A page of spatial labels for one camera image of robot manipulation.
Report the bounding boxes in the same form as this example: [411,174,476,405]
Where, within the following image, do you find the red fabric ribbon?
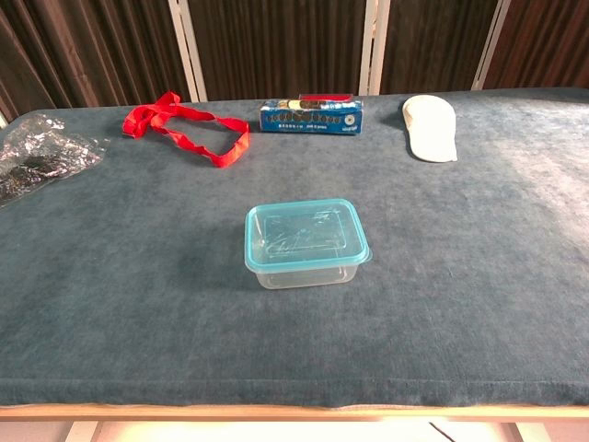
[121,90,252,169]

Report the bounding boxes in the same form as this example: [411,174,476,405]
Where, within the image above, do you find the blue velvet table cloth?
[0,86,589,409]

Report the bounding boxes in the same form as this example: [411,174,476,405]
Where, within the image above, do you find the brown pleated curtain panel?
[0,0,192,123]
[187,0,370,101]
[482,0,589,91]
[379,0,501,96]

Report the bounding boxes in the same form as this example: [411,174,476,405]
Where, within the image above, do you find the light wooden table frame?
[0,402,589,442]

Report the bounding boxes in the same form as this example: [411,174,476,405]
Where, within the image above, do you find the white screen frame post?
[470,0,512,92]
[167,0,208,103]
[357,0,392,97]

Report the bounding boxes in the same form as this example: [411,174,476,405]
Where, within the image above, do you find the teal container lid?
[244,198,373,273]

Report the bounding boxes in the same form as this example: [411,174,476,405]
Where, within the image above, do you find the clear plastic bag dark contents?
[0,113,110,208]

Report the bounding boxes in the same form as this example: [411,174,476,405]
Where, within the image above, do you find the clear plastic food container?
[250,256,370,291]

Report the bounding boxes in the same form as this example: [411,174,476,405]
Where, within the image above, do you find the blue cardboard box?
[258,98,364,137]

